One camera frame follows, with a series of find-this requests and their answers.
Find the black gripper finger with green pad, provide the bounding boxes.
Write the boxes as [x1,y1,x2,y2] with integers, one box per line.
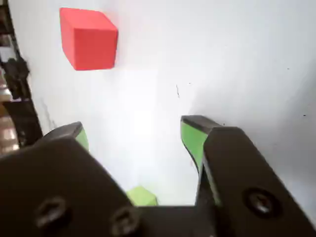
[180,115,316,237]
[0,121,144,237]

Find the green block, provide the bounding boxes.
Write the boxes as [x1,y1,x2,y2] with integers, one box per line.
[126,185,158,207]

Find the red block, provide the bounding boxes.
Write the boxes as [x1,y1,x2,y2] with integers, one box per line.
[59,7,119,72]

